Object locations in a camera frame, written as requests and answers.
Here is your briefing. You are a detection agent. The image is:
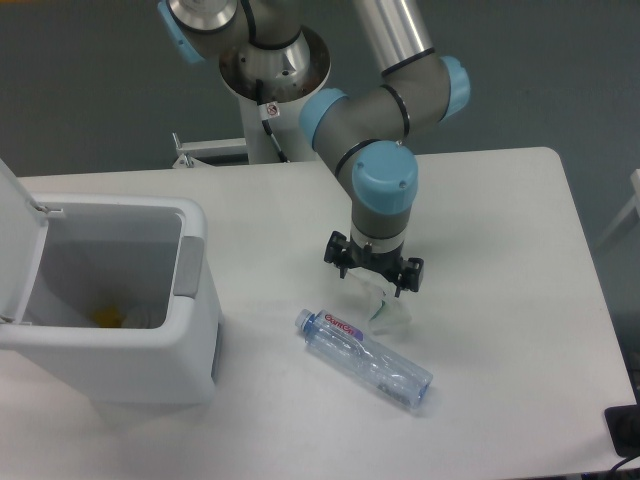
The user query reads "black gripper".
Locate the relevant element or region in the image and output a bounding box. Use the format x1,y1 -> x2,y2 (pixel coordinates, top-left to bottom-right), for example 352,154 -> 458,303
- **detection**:
324,231 -> 424,297

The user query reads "white paper carton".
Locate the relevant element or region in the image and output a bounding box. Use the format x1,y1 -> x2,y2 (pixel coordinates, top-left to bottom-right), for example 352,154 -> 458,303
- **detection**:
348,268 -> 412,335

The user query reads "clear plastic water bottle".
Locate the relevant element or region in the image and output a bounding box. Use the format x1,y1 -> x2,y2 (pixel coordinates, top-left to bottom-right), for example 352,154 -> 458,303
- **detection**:
295,309 -> 433,409

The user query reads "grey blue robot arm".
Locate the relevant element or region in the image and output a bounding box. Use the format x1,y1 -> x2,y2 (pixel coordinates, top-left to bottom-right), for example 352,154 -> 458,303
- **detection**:
158,1 -> 470,292

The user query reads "white trash can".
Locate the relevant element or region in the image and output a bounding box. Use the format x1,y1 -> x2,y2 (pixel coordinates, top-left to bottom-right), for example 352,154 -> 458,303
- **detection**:
1,193 -> 221,404

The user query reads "yellow trash in bin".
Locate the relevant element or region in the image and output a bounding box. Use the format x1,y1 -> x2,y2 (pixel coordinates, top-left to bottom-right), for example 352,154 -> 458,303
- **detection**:
91,306 -> 125,328

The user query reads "white trash can lid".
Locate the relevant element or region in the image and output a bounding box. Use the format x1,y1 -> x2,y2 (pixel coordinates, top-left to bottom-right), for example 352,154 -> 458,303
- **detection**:
1,161 -> 63,323

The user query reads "black device at table edge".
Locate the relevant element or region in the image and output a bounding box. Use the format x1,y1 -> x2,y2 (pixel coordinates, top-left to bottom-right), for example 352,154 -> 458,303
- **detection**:
604,405 -> 639,457

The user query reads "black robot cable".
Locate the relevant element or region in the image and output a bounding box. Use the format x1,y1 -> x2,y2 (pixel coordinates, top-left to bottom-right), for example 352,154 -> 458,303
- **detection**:
255,78 -> 291,164

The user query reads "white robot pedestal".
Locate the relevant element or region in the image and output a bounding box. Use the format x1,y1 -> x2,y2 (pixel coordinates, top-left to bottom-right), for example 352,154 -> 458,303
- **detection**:
171,27 -> 332,170

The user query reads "white frame at right edge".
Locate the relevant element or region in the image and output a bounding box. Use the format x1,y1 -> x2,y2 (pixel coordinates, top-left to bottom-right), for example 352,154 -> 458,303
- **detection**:
596,169 -> 639,250

